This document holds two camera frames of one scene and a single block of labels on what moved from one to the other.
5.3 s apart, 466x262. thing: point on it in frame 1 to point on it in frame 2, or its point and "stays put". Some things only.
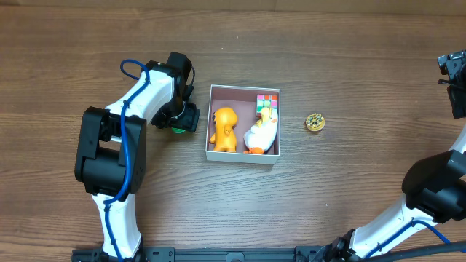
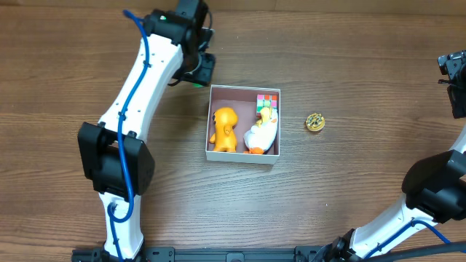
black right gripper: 456,100 stays put
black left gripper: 186,121 to 205,69
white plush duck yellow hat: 260,138 stays put
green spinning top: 178,130 to 197,85
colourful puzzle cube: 265,100 stays put
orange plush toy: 224,137 stays put
